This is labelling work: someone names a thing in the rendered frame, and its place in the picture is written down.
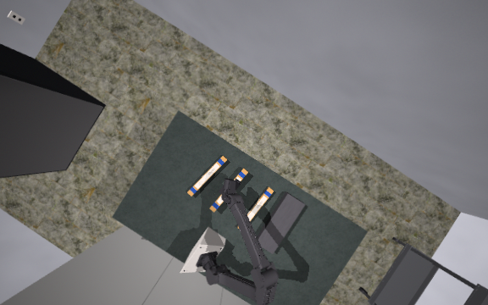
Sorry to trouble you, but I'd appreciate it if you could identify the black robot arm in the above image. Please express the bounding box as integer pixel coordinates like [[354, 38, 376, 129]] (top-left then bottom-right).
[[196, 178, 279, 305]]

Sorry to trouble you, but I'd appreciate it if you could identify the white welding electrode pack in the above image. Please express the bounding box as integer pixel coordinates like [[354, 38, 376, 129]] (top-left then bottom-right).
[[187, 156, 228, 196]]

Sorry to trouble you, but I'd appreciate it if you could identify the orange pack with white label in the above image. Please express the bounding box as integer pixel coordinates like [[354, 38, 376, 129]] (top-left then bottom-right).
[[247, 187, 274, 221]]

